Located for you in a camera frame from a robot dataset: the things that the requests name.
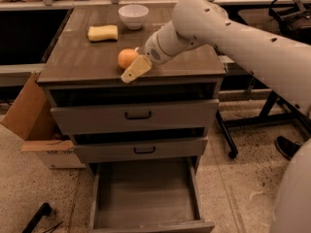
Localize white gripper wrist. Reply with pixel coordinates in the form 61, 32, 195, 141
121, 33, 172, 83

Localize orange fruit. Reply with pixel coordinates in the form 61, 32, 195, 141
118, 49, 139, 69

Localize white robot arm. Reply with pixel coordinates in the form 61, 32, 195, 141
121, 0, 311, 233

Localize top grey drawer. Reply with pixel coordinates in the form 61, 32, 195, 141
51, 99, 219, 135

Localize grey drawer cabinet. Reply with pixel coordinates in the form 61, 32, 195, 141
37, 3, 226, 233

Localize middle grey drawer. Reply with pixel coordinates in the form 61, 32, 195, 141
75, 137, 208, 163

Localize bottom grey open drawer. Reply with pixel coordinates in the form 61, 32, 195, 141
88, 157, 215, 233

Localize white ceramic bowl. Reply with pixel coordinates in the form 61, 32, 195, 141
118, 4, 149, 30

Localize yellow sponge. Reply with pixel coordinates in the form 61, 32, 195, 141
87, 25, 118, 42

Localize brown cardboard box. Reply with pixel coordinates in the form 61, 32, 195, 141
1, 73, 86, 169

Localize black bag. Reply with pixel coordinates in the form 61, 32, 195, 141
268, 0, 311, 45

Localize black shoe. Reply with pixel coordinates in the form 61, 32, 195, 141
275, 136, 301, 160

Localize black tool on floor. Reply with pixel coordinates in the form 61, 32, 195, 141
22, 203, 52, 233

